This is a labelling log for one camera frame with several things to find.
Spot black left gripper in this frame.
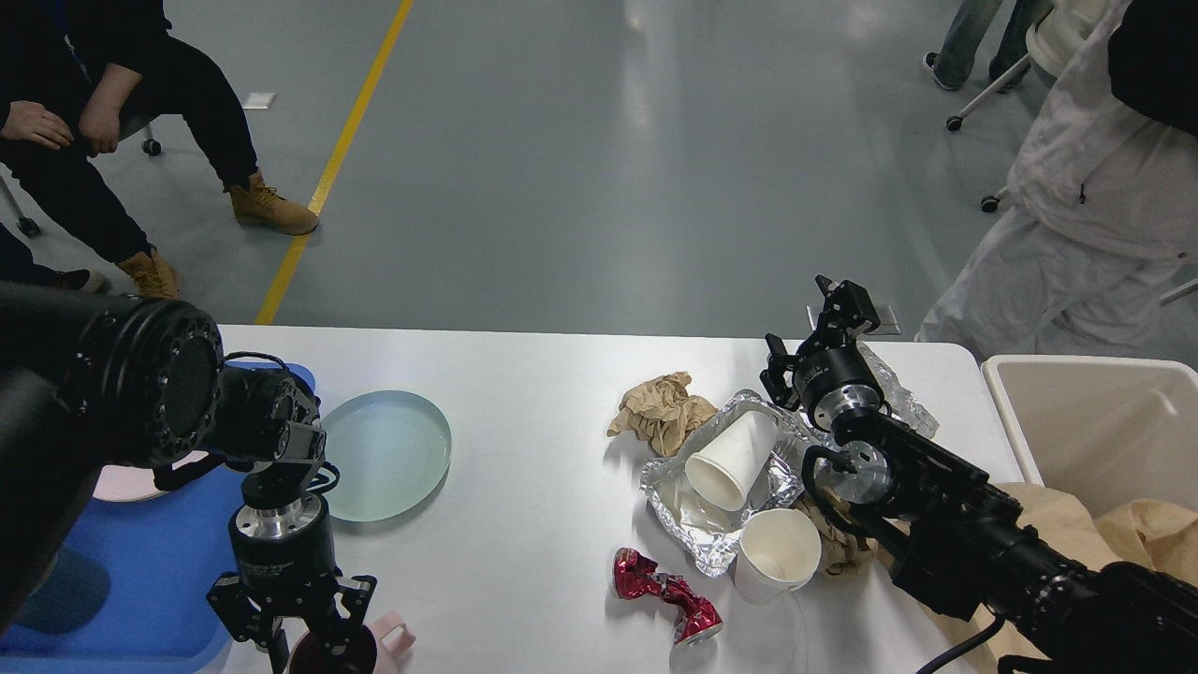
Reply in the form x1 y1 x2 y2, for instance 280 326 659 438
207 494 376 673

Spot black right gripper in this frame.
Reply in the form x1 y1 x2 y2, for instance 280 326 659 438
760 274 887 432

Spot pink mug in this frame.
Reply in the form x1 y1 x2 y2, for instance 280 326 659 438
286 611 416 673

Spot green plate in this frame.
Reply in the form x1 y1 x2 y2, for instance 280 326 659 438
322 389 452 523

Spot grey mug yellow inside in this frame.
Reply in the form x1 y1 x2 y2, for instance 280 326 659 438
14 548 111 634

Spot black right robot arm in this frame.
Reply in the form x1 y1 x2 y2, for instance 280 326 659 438
760 277 1197 673

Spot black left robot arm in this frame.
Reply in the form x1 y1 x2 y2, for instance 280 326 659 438
1 283 376 673

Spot floor socket plates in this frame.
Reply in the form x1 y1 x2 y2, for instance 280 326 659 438
869 304 904 336

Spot crumpled aluminium foil sheet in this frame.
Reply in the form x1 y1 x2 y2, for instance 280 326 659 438
857 342 940 439

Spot white paper cup lying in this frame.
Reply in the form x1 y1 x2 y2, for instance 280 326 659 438
684 411 778 511

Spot crumpled brown paper ball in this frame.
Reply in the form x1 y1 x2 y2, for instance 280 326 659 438
605 371 718 459

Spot blue plastic tray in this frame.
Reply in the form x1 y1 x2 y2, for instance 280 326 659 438
4 362 315 673

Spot small crumpled brown paper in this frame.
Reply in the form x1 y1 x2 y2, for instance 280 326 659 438
793 494 876 579

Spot white paper cup upright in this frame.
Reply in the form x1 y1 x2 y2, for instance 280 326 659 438
733 508 823 605

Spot aluminium foil tray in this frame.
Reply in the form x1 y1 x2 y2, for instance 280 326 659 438
640 389 831 579

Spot pink plate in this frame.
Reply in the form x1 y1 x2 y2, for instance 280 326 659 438
93 464 167 503

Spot crushed red can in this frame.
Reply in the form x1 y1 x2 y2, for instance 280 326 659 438
612 547 724 650

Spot beige waste bin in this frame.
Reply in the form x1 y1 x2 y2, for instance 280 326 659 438
981 356 1197 516

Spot person in grey trousers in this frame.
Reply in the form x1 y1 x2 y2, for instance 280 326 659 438
914 1 1197 362

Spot person in jeans background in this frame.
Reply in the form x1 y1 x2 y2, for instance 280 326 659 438
921 1 1053 91

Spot white office chair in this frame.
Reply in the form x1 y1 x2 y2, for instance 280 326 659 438
946 0 1087 213

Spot dark shoe at left edge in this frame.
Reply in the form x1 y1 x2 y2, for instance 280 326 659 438
52 269 109 293

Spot grey chair of seated person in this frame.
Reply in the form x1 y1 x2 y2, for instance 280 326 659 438
1 115 164 238

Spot person in black clothes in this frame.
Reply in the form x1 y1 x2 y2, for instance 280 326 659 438
1 1 317 300

